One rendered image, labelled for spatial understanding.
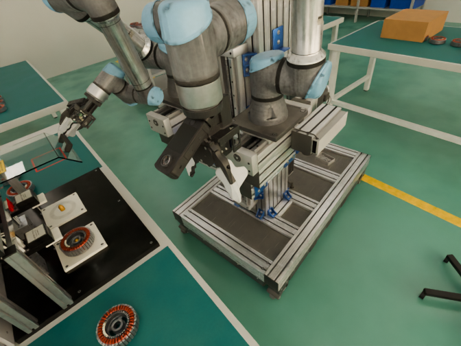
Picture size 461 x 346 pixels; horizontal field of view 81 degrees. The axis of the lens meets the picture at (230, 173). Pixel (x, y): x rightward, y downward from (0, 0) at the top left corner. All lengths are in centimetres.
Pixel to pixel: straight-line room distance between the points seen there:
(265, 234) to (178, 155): 127
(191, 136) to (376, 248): 166
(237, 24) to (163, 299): 78
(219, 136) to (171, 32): 19
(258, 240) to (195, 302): 83
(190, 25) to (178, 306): 75
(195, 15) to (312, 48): 51
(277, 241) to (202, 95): 130
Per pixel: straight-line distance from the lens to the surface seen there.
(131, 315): 91
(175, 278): 96
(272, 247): 162
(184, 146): 46
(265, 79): 94
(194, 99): 44
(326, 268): 182
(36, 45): 629
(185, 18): 41
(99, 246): 111
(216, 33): 44
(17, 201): 128
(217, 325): 87
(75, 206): 133
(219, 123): 51
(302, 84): 89
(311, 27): 84
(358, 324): 172
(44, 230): 108
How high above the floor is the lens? 156
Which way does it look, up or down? 40 degrees down
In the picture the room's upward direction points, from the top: 9 degrees counter-clockwise
